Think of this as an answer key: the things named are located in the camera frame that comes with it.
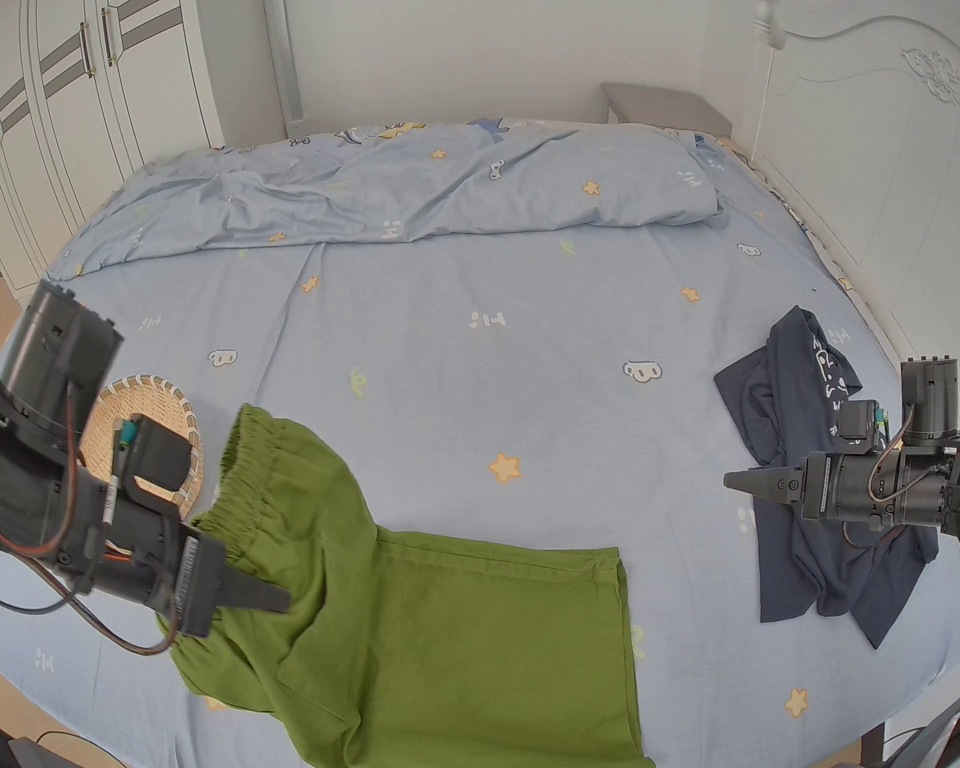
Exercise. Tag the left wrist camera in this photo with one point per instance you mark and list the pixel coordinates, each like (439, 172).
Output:
(161, 457)

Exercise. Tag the pale blue quilt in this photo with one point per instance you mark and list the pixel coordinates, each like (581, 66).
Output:
(450, 187)

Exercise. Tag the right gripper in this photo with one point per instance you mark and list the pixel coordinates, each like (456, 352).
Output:
(847, 487)

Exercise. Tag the dark blue printed T-shirt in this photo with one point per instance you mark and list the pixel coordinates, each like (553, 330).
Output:
(795, 375)

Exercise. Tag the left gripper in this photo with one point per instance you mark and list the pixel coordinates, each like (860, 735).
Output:
(150, 555)

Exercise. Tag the grey bedside table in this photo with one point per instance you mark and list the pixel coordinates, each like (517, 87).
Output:
(660, 105)

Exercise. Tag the grey vertical pipe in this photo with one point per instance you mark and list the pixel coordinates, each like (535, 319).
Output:
(285, 60)

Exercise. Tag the round woven basket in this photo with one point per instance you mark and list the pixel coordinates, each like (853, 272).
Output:
(169, 409)

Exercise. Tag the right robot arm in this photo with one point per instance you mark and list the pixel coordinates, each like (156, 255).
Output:
(930, 397)

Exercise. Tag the white wardrobe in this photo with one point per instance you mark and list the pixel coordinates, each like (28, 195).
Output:
(90, 112)

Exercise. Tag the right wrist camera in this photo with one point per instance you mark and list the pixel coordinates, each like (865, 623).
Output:
(859, 424)

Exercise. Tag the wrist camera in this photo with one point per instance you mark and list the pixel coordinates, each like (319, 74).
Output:
(161, 457)
(859, 424)

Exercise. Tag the green shorts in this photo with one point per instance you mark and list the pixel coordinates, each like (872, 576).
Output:
(465, 637)

